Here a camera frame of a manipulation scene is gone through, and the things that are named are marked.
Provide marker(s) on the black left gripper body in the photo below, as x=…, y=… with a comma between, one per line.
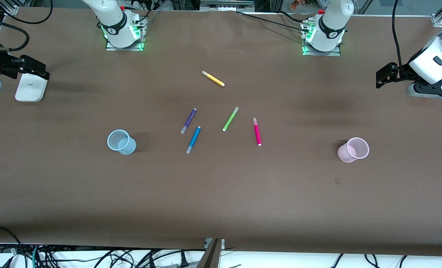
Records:
x=402, y=72

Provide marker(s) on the pink marker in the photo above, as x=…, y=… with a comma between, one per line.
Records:
x=257, y=133

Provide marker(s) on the blue marker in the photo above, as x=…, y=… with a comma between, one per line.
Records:
x=194, y=139

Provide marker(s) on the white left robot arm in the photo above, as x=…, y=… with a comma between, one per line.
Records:
x=332, y=22

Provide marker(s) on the white desk lamp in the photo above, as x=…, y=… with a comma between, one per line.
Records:
x=29, y=89

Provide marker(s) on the pink plastic cup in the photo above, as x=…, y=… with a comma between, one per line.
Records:
x=343, y=154

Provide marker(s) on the blue plastic cup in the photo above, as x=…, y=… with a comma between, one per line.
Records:
x=129, y=149

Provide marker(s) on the green marker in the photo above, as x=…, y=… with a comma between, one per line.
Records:
x=230, y=119

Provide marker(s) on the purple marker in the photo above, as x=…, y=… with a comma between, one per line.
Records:
x=188, y=121

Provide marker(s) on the yellow marker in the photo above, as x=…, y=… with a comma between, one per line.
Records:
x=213, y=78

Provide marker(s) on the grey equipment box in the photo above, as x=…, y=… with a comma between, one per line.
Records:
x=226, y=4

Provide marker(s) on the brown table cover sheet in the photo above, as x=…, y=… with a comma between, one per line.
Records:
x=220, y=204

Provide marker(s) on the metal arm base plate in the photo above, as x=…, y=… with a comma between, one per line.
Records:
x=124, y=48
x=321, y=53

